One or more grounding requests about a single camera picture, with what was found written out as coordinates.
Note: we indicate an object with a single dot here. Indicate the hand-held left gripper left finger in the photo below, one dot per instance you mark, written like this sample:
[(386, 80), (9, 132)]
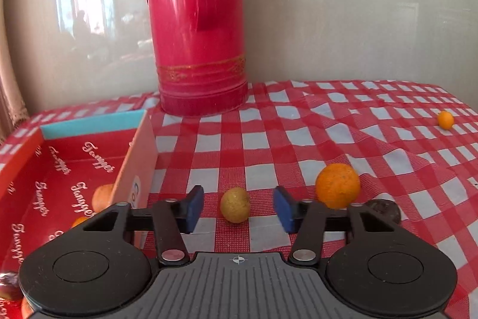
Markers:
[(195, 207)]

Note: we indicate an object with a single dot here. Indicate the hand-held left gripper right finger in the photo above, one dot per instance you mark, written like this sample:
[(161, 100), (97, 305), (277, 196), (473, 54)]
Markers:
[(282, 208)]

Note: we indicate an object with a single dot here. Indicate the yellow round fruit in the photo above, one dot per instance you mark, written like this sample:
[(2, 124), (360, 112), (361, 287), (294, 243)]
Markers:
[(234, 205)]

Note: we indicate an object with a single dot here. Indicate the large orange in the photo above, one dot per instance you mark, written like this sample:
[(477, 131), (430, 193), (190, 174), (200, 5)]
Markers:
[(337, 185)]

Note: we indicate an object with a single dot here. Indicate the dark brown round fruit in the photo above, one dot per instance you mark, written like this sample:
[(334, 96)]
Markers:
[(9, 285), (386, 208)]

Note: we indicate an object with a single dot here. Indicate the green cardboard box red inside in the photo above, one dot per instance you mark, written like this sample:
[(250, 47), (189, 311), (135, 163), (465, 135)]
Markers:
[(48, 169)]

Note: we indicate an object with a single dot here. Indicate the small orange fruit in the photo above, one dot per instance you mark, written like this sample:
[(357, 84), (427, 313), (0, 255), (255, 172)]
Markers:
[(446, 120)]

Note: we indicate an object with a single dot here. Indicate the orange round fruit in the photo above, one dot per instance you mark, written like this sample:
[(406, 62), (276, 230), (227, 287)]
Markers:
[(101, 197), (79, 222), (26, 308)]

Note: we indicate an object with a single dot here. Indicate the red white checkered tablecloth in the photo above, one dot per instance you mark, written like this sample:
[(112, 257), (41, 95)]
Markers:
[(336, 124)]

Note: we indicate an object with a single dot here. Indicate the red thermos flask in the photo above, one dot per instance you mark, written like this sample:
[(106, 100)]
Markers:
[(194, 23)]

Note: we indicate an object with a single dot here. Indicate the beige lace curtain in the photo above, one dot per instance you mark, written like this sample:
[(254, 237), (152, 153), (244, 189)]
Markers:
[(11, 106)]

